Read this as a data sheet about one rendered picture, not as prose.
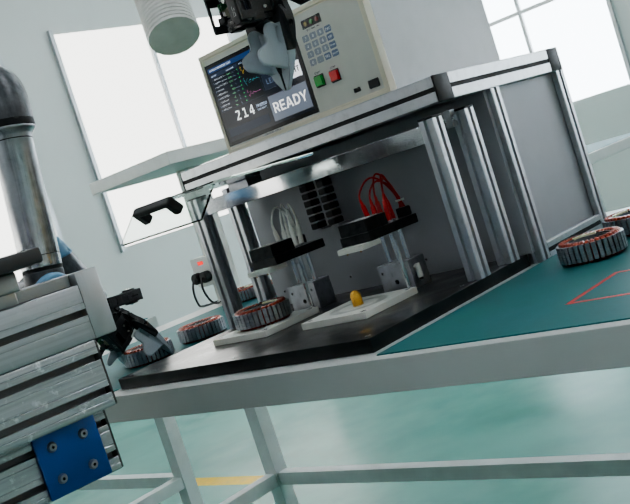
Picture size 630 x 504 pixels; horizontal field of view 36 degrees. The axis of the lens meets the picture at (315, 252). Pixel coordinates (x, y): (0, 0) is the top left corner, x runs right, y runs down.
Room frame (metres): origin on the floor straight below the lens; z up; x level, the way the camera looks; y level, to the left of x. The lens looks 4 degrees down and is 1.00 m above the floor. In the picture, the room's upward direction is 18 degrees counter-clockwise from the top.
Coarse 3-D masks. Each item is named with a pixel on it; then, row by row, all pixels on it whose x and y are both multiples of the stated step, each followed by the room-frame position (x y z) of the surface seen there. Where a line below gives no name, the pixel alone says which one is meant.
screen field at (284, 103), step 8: (296, 88) 1.85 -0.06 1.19; (304, 88) 1.84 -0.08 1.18; (272, 96) 1.89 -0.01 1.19; (280, 96) 1.88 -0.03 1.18; (288, 96) 1.87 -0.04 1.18; (296, 96) 1.85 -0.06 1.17; (304, 96) 1.84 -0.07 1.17; (272, 104) 1.90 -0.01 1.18; (280, 104) 1.89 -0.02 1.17; (288, 104) 1.87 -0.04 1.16; (296, 104) 1.86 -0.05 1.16; (304, 104) 1.84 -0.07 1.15; (312, 104) 1.83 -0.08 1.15; (272, 112) 1.90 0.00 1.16; (280, 112) 1.89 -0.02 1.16; (288, 112) 1.88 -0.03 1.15; (296, 112) 1.86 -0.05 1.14
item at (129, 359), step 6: (168, 342) 2.09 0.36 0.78; (132, 348) 2.13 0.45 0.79; (138, 348) 2.14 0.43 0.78; (126, 354) 2.08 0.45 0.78; (132, 354) 2.07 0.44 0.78; (138, 354) 2.06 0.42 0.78; (144, 354) 2.06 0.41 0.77; (156, 354) 2.07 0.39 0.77; (162, 354) 2.07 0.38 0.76; (168, 354) 2.08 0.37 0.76; (126, 360) 2.08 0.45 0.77; (132, 360) 2.07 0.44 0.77; (138, 360) 2.06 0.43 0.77; (144, 360) 2.06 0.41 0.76; (150, 360) 2.06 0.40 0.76; (156, 360) 2.08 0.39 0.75; (126, 366) 2.09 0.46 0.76; (132, 366) 2.07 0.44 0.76; (138, 366) 2.07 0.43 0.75
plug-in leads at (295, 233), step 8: (280, 208) 1.98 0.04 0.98; (288, 208) 1.98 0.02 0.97; (272, 216) 1.97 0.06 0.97; (280, 216) 1.95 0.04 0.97; (288, 216) 1.94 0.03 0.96; (296, 216) 1.95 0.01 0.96; (272, 224) 1.97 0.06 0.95; (288, 224) 1.94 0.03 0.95; (296, 224) 1.95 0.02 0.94; (288, 232) 1.97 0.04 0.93; (296, 232) 2.00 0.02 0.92; (296, 240) 1.93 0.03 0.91; (304, 240) 1.99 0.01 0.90
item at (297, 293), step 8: (312, 280) 1.94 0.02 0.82; (320, 280) 1.93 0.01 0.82; (328, 280) 1.95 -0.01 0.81; (288, 288) 1.97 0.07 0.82; (296, 288) 1.95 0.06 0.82; (312, 288) 1.92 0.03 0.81; (320, 288) 1.93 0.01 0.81; (328, 288) 1.94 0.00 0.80; (296, 296) 1.96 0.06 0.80; (304, 296) 1.94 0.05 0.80; (312, 296) 1.93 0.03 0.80; (320, 296) 1.92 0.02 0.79; (328, 296) 1.94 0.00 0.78; (296, 304) 1.96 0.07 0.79; (304, 304) 1.95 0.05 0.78; (320, 304) 1.92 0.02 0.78
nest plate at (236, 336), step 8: (296, 312) 1.87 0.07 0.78; (304, 312) 1.83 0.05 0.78; (312, 312) 1.84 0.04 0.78; (288, 320) 1.80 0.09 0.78; (296, 320) 1.81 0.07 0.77; (264, 328) 1.78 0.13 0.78; (272, 328) 1.76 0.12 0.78; (280, 328) 1.78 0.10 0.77; (224, 336) 1.86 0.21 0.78; (232, 336) 1.82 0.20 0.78; (240, 336) 1.80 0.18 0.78; (248, 336) 1.78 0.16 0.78; (256, 336) 1.77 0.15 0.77; (264, 336) 1.75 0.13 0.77; (216, 344) 1.85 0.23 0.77; (224, 344) 1.83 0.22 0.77
